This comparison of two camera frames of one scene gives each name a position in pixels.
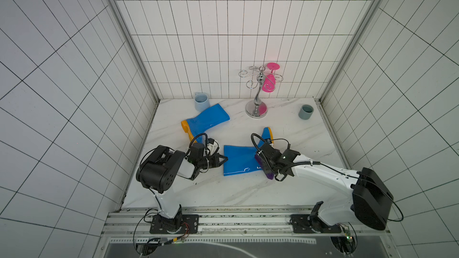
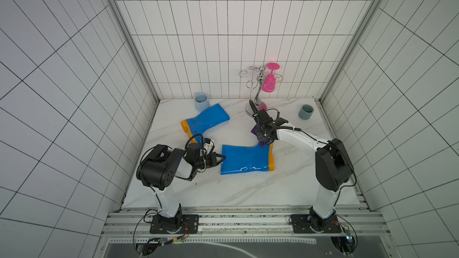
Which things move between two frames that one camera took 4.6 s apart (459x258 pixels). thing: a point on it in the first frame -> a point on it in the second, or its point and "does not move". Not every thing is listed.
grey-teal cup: (306, 111) does not move
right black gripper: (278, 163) -> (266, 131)
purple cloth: (269, 175) -> (254, 131)
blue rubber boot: (196, 126) does not move
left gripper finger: (217, 160) does not move
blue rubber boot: (241, 159) does not move
